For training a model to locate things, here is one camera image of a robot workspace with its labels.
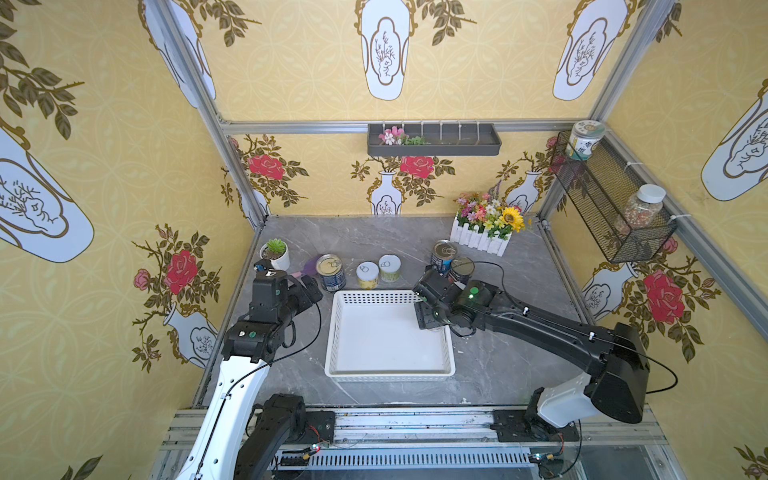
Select white plastic basket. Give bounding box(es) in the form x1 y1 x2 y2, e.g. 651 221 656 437
324 290 456 382

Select small pink flowers on shelf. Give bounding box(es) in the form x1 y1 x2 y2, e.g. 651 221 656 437
378 126 427 146

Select black wire wall basket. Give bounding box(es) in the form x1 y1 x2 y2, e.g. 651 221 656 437
550 131 677 264

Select small green can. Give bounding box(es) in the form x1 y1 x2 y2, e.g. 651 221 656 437
378 254 402 283

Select grey wall shelf tray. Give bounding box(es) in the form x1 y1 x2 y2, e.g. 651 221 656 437
367 121 502 157

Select small yellow can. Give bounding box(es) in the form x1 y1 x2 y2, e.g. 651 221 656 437
356 261 379 290

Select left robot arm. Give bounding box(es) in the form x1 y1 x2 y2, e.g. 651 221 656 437
178 270 323 479

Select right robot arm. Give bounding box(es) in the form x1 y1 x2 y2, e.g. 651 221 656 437
413 267 650 436

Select clear jar white lid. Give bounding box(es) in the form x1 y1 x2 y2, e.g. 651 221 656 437
622 184 666 230

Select flower box white fence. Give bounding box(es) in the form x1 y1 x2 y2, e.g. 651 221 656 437
449 192 527 257

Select jar with green label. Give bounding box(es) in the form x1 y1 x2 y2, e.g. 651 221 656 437
565 120 606 161

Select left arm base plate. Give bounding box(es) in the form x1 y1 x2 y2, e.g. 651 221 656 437
297 410 336 445

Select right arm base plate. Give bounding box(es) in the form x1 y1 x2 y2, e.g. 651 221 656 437
490 410 580 443

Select pink purple toy shovel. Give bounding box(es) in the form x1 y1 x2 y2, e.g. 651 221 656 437
291 255 320 280

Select dark red label can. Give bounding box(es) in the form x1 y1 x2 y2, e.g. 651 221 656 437
448 257 475 284

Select white potted succulent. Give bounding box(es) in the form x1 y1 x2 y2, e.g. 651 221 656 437
260 238 291 271

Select large blue can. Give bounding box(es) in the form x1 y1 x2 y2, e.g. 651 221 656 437
430 240 458 274
316 254 346 292

